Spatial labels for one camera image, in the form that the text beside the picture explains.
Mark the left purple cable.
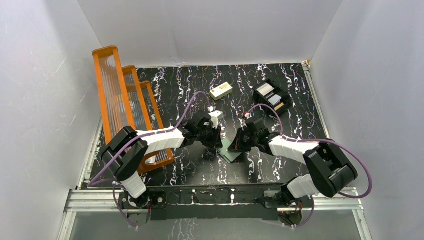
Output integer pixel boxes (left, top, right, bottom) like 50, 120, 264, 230
87, 91, 213, 229

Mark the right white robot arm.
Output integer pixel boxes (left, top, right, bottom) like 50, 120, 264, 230
227, 118, 358, 207

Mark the black card tray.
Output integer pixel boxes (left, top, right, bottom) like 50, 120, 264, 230
253, 79, 293, 115

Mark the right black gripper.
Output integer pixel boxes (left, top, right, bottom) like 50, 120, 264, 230
229, 128, 258, 153

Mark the orange acrylic file rack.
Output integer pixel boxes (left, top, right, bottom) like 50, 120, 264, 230
92, 45, 176, 176

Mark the silver credit card in tray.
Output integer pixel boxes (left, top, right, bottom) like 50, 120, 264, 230
257, 83, 274, 97

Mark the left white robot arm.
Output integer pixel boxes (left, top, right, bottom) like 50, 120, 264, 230
100, 110, 224, 208

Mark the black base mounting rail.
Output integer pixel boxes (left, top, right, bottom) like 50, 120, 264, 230
117, 183, 313, 226

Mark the small cream cardboard box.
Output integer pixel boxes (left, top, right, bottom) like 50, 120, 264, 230
209, 82, 233, 101

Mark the mint green card holder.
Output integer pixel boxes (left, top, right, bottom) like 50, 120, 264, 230
217, 138, 242, 164

